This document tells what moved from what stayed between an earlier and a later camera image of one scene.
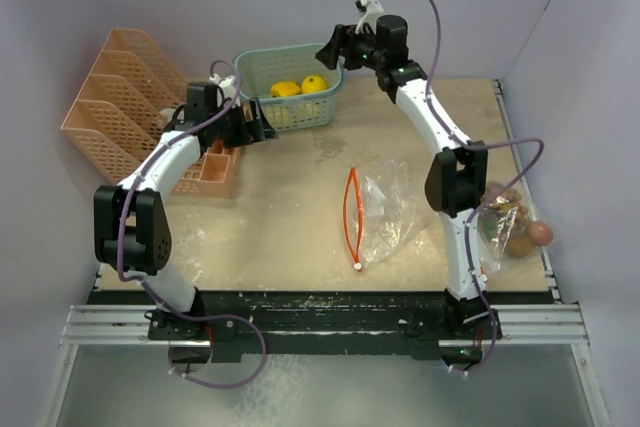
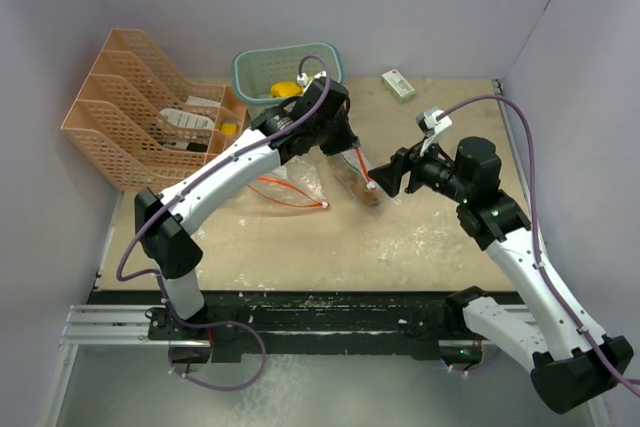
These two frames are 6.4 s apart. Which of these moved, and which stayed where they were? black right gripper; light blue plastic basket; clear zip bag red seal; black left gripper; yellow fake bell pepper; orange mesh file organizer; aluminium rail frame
Moved: clear zip bag red seal; black left gripper; black right gripper
Stayed: yellow fake bell pepper; aluminium rail frame; light blue plastic basket; orange mesh file organizer
